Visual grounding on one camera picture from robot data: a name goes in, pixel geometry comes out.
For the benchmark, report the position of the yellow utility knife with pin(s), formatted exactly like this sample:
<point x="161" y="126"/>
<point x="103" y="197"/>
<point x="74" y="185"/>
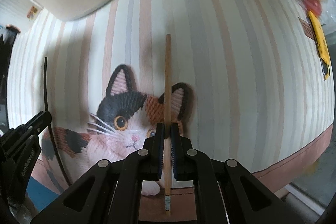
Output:
<point x="321" y="44"/>

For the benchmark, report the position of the striped cat print mat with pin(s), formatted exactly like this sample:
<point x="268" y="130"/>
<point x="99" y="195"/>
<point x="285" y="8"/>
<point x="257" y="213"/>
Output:
<point x="247" y="84"/>

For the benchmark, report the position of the light wooden chopstick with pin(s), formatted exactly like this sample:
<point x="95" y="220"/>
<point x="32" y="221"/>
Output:
<point x="167" y="122"/>

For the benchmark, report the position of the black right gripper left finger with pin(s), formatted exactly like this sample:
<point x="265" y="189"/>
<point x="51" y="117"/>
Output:
<point x="109" y="192"/>

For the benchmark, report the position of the black chopstick on mat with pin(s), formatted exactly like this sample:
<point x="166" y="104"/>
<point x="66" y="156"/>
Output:
<point x="46" y="104"/>

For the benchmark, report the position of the blue cabinet front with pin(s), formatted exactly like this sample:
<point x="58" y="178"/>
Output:
<point x="39" y="194"/>

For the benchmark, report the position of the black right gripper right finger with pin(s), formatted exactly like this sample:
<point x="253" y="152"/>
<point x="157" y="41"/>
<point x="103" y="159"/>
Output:
<point x="225" y="191"/>

